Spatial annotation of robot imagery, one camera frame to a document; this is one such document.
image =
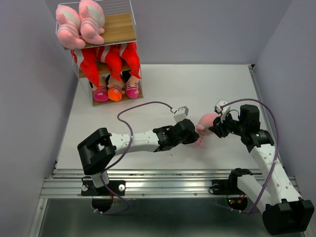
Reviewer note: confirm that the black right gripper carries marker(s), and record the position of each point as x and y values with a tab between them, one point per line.
218	127

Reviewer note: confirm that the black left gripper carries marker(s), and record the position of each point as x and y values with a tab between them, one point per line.
192	138

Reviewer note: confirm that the pink pig plush bottom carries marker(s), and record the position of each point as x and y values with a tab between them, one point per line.
203	125

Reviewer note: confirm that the boy doll magenta striped shirt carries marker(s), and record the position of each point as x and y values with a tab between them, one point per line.
131	84

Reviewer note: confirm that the boy doll orange pants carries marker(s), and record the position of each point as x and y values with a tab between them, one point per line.
115	88

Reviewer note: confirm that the boy doll magenta pants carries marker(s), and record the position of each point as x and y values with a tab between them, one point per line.
100	94

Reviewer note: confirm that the red whale plush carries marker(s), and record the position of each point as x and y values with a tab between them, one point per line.
128	52

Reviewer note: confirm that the red shark plush mouth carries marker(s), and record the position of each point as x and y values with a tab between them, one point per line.
109	55

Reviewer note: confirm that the red plush corner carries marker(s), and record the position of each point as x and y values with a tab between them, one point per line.
86	61

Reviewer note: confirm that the pink pig plush top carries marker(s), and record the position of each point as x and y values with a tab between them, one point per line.
92	21

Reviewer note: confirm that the large pink striped pig plush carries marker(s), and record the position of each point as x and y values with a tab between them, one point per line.
69	23

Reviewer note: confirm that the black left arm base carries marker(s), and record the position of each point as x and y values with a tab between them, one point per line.
103	198

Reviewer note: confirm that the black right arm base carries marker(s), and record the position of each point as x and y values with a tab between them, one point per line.
236	199

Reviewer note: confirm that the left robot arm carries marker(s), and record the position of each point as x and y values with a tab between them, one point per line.
97	150

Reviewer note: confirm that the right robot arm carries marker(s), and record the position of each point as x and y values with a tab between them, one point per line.
281	205

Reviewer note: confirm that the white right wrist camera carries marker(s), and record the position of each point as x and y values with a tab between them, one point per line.
222	108

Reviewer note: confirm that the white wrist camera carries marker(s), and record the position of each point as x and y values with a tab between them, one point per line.
180	113
222	108

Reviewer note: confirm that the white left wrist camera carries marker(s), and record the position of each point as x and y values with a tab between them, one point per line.
180	113

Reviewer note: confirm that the white wire wooden shelf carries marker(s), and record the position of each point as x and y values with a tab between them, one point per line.
120	27

